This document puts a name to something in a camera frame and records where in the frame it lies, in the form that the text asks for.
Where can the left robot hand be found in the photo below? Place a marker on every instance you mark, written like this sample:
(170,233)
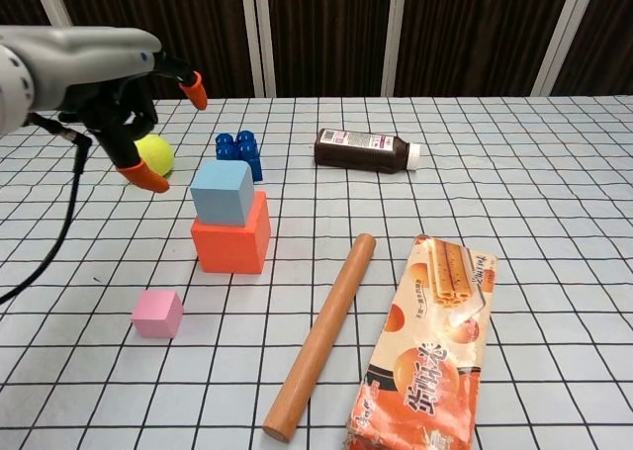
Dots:
(99,64)

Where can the medium light blue foam cube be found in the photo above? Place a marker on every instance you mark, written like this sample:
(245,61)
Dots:
(220,198)

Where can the small pink foam cube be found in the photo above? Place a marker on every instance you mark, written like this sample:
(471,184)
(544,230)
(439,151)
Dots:
(155,316)

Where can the yellow tennis ball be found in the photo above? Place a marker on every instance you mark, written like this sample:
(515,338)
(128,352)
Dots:
(158,155)

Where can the blue studded toy brick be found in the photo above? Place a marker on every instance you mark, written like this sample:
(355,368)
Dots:
(242,146)

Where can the large orange foam cube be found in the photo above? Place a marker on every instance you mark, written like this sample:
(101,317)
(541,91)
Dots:
(227,249)

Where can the brown bottle white cap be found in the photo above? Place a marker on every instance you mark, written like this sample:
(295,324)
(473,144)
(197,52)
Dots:
(356,155)

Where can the wooden rolling pin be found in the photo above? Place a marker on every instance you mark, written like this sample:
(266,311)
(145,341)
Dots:
(321,336)

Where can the orange snack package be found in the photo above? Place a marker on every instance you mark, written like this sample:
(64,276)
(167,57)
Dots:
(425,361)

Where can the checkered light blue tablecloth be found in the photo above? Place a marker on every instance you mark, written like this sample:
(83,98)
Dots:
(544,272)

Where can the white double screen frame post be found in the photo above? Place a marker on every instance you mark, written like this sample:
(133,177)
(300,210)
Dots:
(257,34)

